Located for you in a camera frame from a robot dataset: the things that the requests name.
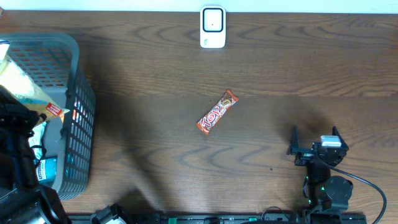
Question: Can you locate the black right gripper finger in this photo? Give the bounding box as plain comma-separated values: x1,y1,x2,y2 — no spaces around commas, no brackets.
289,126,299,150
332,126,348,149

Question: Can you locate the orange Top chocolate bar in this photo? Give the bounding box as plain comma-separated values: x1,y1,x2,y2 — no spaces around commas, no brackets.
197,90,239,135

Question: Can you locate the mint green wipes pack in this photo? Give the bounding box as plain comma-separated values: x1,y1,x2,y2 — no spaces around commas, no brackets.
29,122,47,160

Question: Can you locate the cream snack chips bag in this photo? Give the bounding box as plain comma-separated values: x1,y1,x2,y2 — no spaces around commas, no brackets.
1,40,70,126

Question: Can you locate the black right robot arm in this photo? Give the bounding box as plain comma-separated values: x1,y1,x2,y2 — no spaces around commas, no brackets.
287,126,353,213

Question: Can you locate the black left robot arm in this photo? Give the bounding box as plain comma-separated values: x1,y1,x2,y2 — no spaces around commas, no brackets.
1,86,71,223

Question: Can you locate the white barcode scanner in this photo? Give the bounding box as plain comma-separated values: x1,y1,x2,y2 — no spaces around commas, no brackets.
200,6,226,49

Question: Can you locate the blue Listerine mouthwash bottle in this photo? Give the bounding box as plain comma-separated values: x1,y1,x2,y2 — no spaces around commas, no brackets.
36,157,57,184

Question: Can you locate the grey plastic shopping basket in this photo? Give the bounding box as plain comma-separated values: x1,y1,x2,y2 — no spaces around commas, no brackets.
1,33,96,200

